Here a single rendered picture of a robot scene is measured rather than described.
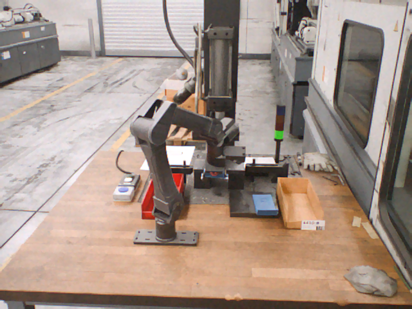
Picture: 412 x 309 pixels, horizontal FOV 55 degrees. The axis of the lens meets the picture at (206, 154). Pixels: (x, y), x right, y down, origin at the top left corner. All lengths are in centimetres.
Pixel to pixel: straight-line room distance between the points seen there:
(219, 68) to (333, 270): 76
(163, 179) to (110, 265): 29
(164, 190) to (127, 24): 1005
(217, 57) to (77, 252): 79
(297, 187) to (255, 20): 925
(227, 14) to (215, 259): 85
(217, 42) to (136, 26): 964
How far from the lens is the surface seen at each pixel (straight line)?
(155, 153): 108
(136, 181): 159
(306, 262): 122
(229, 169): 154
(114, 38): 1123
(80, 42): 1166
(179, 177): 157
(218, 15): 149
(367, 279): 117
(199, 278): 113
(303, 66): 454
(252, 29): 1066
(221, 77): 143
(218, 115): 149
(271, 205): 143
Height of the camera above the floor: 162
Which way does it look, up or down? 22 degrees down
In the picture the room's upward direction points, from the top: straight up
